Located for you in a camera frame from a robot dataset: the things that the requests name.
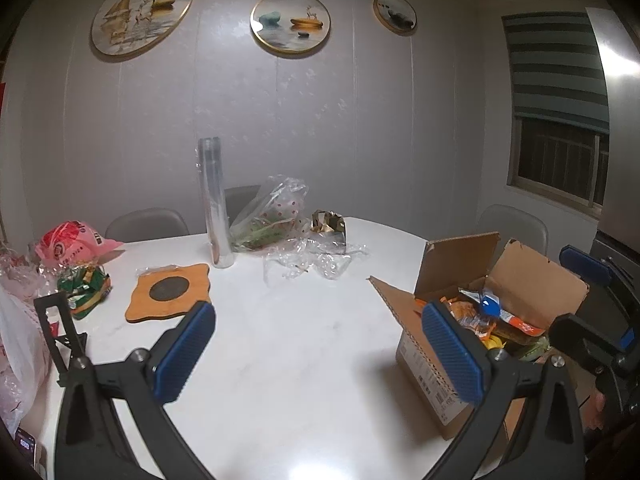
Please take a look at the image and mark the medium round wall picture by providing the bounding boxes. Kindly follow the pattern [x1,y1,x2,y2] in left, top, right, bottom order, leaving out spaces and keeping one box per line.
[250,0,331,56]

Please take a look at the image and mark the white plastic bag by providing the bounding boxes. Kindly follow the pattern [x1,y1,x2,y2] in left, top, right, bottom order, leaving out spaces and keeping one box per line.
[0,255,53,426]

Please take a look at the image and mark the cardboard box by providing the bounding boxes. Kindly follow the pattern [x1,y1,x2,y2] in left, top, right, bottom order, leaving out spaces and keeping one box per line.
[368,231,591,441]

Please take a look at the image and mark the striped window blind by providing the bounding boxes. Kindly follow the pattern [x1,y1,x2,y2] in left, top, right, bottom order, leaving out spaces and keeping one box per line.
[501,12,611,136]

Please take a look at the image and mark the silver refrigerator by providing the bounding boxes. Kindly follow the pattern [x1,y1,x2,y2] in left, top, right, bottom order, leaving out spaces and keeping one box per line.
[585,7,640,261]

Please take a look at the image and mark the small green snack packet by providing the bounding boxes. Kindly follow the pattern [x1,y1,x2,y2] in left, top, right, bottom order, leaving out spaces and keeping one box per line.
[515,337,551,361]

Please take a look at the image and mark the crumpled clear plastic wrap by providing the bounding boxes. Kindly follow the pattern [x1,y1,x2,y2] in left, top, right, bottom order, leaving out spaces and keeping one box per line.
[264,237,371,286]

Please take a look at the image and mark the large round wall picture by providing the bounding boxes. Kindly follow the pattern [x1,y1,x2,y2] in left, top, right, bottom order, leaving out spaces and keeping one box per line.
[90,0,196,63]

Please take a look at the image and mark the window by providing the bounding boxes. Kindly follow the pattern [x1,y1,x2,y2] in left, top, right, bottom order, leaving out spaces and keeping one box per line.
[506,115,611,218]

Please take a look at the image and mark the dark grey chair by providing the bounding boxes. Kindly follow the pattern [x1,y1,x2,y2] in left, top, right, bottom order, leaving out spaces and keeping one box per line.
[224,185,262,228]

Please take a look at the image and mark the wooden coaster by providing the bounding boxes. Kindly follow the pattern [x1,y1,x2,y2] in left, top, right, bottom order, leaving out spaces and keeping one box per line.
[125,262,213,323]

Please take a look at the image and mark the orange snack packet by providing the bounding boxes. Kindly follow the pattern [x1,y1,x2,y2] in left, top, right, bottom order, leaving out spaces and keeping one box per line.
[440,297,496,336]

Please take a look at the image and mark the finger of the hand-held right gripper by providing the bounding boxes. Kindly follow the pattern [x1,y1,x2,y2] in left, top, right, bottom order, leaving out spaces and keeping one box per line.
[549,312,628,378]
[559,245,640,321]

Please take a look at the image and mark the small round wall picture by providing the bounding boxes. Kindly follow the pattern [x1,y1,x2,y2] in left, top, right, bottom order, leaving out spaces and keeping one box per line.
[372,0,418,36]

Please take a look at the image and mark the pink plastic bag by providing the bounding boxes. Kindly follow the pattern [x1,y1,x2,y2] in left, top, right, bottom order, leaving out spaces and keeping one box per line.
[35,220,125,271]

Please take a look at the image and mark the clear plastic film roll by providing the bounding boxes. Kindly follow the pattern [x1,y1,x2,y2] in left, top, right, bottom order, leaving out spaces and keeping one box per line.
[197,136,236,268]

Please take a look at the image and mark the dotted clear plastic bag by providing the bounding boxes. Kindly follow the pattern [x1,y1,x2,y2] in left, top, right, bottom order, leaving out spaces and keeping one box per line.
[230,176,310,253]

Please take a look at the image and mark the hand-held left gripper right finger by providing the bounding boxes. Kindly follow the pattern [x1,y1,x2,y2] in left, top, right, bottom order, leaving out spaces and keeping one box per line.
[421,301,586,480]

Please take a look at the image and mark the black phone stand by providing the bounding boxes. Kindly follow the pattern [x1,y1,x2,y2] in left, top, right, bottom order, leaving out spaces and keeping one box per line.
[32,294,88,388]

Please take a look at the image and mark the gold foil wrapper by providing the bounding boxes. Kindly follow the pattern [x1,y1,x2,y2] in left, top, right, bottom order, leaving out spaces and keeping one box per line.
[311,210,348,256]

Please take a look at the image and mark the small blue snack bar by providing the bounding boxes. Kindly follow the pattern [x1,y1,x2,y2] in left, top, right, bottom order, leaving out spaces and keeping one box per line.
[477,290,501,317]

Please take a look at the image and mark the green snack bag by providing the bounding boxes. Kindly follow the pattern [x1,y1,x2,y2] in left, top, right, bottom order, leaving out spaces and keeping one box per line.
[57,265,112,321]

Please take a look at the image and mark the smartphone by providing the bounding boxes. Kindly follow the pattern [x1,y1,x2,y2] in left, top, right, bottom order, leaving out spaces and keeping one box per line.
[12,427,38,471]

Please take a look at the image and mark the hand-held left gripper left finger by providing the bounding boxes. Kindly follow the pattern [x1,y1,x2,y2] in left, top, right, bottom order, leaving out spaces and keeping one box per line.
[52,301,217,480]

